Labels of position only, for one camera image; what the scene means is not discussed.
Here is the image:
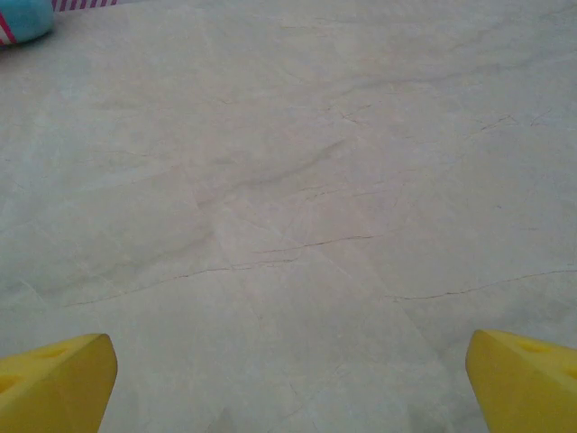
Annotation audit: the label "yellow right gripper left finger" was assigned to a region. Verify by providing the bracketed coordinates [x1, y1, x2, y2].
[0, 333, 119, 433]

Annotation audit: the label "plush doll with striped hat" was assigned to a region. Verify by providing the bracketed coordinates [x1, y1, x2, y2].
[0, 0, 56, 47]

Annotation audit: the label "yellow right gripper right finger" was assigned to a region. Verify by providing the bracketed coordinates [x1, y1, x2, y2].
[465, 328, 577, 433]

